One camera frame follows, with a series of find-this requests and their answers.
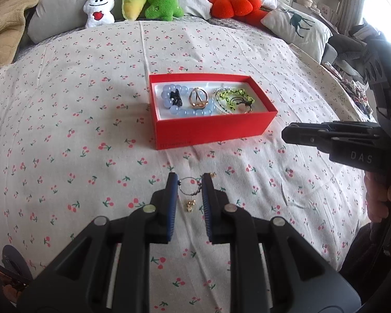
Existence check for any person's right hand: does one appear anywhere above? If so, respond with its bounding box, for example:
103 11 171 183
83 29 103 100
364 172 391 233

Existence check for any silver rhinestone bracelet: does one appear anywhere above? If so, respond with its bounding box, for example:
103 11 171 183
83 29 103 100
213 87 237 115

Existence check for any thin wire charm bracelet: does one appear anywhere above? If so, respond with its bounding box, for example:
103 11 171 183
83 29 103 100
179 173 217 213

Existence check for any floral patterned cloth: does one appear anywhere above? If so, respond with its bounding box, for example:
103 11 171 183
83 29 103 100
322 61 377 119

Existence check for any blue bead bracelet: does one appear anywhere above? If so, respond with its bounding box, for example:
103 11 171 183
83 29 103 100
160 84 216 118

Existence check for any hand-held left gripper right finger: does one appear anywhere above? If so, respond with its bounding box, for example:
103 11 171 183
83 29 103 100
201 173 361 313

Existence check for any white deer print pillow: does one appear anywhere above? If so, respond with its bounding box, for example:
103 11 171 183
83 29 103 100
261 5 333 64

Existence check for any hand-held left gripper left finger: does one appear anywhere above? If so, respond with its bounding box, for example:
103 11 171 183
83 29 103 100
16 172 180 313

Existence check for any person's dark clothing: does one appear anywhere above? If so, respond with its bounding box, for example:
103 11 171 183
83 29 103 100
339 222 391 313

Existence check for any green tree plush toy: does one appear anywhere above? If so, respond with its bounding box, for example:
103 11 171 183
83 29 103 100
145 0 185 22

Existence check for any beige quilted blanket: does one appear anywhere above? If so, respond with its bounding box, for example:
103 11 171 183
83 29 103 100
0 0 48 87

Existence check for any black hair claw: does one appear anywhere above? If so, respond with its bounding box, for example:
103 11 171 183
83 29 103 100
169 89 184 107

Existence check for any red cardboard box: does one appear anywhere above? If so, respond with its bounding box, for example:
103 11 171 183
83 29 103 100
149 73 278 151

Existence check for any black round object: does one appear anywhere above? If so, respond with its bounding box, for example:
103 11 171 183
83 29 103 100
2 244 32 281

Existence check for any white plush toy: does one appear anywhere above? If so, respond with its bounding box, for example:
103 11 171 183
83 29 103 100
83 0 115 28

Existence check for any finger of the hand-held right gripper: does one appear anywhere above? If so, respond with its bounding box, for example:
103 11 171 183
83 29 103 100
281 122 383 149
327 137 383 172

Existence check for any red tomato plush cushion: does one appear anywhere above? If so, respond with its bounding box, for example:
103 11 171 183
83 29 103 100
208 0 271 27

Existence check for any grey clothing pile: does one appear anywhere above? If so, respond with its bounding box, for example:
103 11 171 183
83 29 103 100
324 26 383 72

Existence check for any green bead bracelet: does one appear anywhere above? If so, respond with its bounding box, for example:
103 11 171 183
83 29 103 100
216 89 255 111

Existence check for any gold ring hair clip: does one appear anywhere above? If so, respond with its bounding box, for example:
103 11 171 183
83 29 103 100
188 87 210 109

